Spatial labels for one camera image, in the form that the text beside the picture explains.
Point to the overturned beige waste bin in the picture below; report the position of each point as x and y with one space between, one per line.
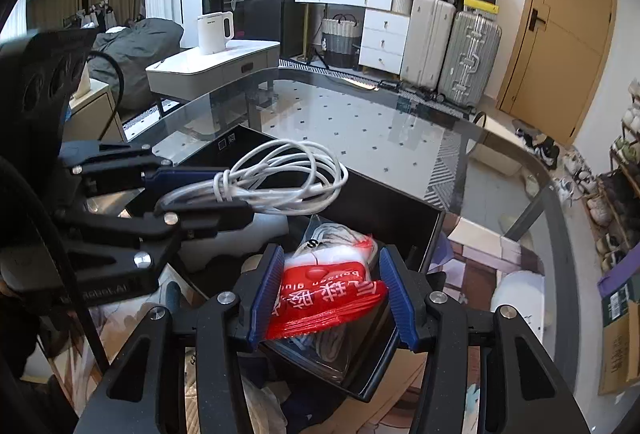
501 150

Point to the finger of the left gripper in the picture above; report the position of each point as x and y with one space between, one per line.
200 218
169 178

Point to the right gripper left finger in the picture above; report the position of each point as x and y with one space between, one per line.
143 390

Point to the grey bean bag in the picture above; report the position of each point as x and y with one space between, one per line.
135 48

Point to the wooden low cabinet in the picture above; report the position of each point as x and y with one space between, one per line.
88 115

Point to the wooden door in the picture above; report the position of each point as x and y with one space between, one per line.
556 64

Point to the red balloon glue bag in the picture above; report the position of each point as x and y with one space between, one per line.
319 296

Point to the white electric kettle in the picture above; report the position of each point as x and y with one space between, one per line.
215 30

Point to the silver suitcase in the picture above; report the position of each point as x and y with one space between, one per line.
469 59

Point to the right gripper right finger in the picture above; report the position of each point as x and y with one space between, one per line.
521 390

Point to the white side table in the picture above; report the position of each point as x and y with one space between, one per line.
193 73

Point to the white vanity desk with drawers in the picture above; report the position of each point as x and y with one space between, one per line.
364 33

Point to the black cardboard box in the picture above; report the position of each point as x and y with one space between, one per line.
340 248

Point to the wooden shoe rack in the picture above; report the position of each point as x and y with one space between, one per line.
615 206

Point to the woven laundry basket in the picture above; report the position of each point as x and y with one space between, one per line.
340 35

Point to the white suitcase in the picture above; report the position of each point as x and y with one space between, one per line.
426 43

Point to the brown cardboard box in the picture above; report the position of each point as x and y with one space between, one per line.
620 354

